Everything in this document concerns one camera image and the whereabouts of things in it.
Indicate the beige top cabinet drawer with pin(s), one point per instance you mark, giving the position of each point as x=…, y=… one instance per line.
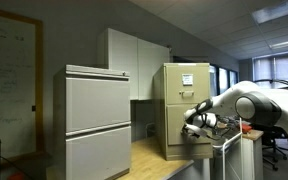
x=187, y=83

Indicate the wood framed whiteboard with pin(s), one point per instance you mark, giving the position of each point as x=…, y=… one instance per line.
x=21, y=87

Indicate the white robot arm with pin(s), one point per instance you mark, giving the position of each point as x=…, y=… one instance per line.
x=256, y=105

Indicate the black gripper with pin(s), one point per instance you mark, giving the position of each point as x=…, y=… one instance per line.
x=194, y=130

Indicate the beige cabinet drawer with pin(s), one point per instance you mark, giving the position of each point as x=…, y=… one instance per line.
x=187, y=83
x=176, y=117

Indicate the white metal frame rail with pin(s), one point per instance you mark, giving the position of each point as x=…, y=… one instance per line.
x=227, y=162

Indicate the beige bottom cabinet drawer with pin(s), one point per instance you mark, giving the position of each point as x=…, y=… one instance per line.
x=176, y=117

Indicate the white wall cabinet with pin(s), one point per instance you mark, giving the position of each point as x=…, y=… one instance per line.
x=142, y=59

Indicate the red tool on desk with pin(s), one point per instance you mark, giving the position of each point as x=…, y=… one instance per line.
x=246, y=128

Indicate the beige metal filing cabinet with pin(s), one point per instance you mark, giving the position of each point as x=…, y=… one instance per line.
x=176, y=152

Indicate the grey lateral filing cabinet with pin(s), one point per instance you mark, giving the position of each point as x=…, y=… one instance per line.
x=91, y=123

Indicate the black office chair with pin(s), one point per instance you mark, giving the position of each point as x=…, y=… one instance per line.
x=269, y=137

